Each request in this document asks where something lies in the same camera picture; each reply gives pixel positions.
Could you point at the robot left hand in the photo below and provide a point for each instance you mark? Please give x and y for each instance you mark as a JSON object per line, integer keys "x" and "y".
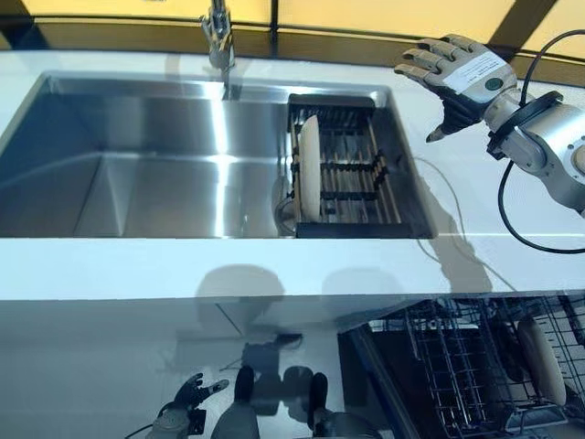
{"x": 194, "y": 395}

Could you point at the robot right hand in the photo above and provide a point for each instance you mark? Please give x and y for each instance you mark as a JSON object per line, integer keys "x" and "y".
{"x": 471, "y": 78}

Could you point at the black pull-out dishwasher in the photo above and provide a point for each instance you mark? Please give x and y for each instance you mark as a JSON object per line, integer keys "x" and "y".
{"x": 365, "y": 366}

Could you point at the beige round plate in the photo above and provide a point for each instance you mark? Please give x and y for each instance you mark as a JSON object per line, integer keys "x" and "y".
{"x": 544, "y": 361}
{"x": 310, "y": 169}

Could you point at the white cabinet door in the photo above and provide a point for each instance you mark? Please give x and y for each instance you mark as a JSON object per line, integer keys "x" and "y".
{"x": 320, "y": 311}
{"x": 91, "y": 320}

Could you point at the black sink dish rack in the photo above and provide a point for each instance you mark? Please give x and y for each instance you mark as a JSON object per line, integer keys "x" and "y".
{"x": 347, "y": 231}

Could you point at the round sink drain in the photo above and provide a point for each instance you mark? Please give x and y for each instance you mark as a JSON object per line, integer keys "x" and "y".
{"x": 283, "y": 206}

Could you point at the stainless steel sink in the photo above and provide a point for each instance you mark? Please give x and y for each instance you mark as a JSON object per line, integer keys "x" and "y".
{"x": 160, "y": 183}

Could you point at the chrome kitchen faucet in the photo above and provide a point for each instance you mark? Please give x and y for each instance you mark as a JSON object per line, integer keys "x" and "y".
{"x": 221, "y": 36}

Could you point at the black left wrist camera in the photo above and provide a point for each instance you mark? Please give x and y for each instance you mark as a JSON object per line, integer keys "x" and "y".
{"x": 197, "y": 420}

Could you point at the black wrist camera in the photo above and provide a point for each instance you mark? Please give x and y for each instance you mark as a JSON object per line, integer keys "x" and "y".
{"x": 197, "y": 420}
{"x": 497, "y": 146}

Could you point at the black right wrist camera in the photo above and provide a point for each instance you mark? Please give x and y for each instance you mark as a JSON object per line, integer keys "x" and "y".
{"x": 497, "y": 146}

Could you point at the yellow window with dark frame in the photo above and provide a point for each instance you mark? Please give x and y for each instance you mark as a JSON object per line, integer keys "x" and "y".
{"x": 343, "y": 9}

